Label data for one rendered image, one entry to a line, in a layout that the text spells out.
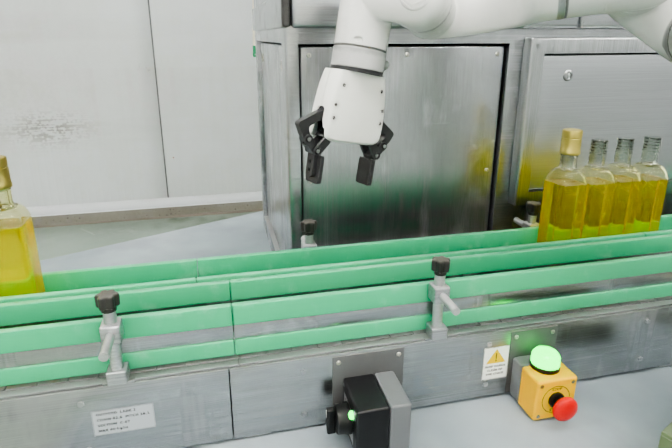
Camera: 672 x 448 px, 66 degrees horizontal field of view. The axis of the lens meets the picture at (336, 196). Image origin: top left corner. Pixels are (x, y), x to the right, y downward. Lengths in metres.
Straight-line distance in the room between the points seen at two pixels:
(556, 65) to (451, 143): 0.25
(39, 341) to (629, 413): 0.88
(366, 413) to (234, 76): 3.36
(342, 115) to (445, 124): 0.40
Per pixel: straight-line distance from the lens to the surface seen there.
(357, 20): 0.72
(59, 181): 4.18
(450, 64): 1.06
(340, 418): 0.79
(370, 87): 0.73
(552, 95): 1.14
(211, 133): 3.97
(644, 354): 1.10
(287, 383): 0.81
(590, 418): 0.97
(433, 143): 1.07
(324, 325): 0.79
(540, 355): 0.89
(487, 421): 0.91
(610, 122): 1.24
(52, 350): 0.80
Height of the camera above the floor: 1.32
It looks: 17 degrees down
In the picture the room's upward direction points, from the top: straight up
